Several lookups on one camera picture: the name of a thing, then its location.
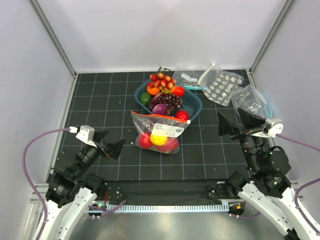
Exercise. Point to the yellow pear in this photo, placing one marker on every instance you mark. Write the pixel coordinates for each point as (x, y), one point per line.
(158, 140)

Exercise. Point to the teal plastic basket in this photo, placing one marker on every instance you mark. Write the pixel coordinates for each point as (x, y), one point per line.
(191, 103)

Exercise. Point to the polka dot zip bag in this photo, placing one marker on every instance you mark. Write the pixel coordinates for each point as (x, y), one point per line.
(218, 85)

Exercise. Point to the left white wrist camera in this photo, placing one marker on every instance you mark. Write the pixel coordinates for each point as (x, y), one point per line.
(85, 134)

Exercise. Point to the red cherry bunch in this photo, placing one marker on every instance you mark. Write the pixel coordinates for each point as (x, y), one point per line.
(162, 80)

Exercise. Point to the black grid mat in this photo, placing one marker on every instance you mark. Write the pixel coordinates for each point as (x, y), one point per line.
(106, 100)

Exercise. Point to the purple onion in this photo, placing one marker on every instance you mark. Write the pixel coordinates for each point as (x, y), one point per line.
(160, 109)

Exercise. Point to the pink dragon fruit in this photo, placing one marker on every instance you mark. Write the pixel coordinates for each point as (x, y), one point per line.
(172, 145)

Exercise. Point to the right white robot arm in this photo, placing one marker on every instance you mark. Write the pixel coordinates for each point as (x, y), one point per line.
(269, 191)

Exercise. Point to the blue zipper clear bag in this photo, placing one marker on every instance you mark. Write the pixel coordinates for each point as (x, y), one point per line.
(252, 101)

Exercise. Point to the teal zipper flat bag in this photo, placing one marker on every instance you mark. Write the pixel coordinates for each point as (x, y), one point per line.
(188, 76)

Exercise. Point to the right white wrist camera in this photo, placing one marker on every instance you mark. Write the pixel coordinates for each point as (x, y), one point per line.
(271, 127)

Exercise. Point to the orange zipper clear bag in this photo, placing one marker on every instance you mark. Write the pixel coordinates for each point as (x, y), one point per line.
(159, 125)

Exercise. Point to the orange tangerine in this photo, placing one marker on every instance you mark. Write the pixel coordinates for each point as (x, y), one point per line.
(153, 91)

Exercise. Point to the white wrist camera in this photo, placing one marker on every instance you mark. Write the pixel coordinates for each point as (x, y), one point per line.
(85, 134)
(271, 127)

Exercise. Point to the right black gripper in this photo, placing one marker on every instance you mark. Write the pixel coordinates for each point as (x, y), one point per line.
(248, 120)

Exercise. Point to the red apple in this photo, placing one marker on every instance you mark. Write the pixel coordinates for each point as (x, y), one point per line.
(144, 140)

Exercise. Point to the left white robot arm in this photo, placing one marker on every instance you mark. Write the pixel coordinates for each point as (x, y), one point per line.
(72, 190)

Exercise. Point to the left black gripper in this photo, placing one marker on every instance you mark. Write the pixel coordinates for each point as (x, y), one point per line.
(114, 147)

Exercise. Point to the purple grape bunch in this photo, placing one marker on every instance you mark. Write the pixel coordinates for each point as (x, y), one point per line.
(171, 101)

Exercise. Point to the green lime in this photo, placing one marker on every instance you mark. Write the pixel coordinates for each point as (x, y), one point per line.
(145, 98)

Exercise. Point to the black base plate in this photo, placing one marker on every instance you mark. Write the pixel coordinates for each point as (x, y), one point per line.
(167, 192)

